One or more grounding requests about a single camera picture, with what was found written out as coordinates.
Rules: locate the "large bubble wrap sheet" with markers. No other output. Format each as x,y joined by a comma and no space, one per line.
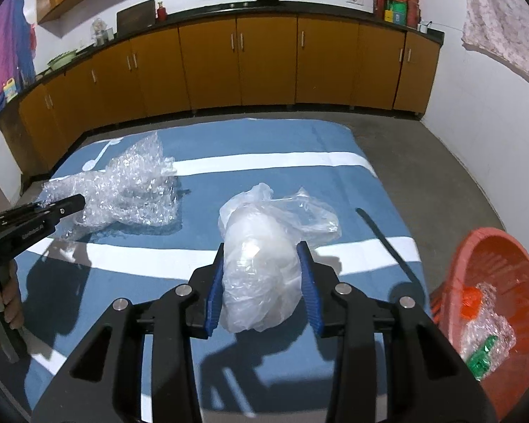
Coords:
128,185

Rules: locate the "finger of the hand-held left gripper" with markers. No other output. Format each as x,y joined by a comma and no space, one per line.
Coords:
66,205

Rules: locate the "pink floral hanging cloth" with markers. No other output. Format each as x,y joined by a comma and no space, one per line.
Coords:
502,17

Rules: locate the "black kitchen countertop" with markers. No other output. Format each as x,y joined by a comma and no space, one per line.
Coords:
229,7

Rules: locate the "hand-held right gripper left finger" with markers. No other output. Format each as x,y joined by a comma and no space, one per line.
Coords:
214,300

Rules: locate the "white plastic bag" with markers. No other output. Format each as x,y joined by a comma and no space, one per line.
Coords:
255,273

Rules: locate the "glass jar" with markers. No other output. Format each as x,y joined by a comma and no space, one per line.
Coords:
98,33

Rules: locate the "blue hanging cloth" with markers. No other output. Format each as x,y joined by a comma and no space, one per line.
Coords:
25,39

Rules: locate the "green basin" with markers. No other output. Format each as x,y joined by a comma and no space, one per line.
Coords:
62,59

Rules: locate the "person's left hand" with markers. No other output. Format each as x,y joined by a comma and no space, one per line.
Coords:
13,299

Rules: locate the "green canister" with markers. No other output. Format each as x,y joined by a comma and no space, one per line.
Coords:
399,13

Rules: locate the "wooden base cabinets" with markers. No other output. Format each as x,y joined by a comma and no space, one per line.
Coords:
269,61

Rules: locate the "brown cutting board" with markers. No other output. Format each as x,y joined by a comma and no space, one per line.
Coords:
135,15

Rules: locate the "red plastic basket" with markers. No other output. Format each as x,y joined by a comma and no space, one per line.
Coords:
511,264

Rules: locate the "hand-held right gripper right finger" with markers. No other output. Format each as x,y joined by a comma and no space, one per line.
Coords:
311,291

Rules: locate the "small bubble wrap piece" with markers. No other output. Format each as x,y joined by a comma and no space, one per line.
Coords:
496,326

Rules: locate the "small red bottle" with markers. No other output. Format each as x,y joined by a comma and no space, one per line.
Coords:
162,11

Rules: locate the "blue white striped blanket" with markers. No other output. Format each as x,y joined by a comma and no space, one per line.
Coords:
269,141

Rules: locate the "small yellow box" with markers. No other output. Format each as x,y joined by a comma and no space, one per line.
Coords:
388,16

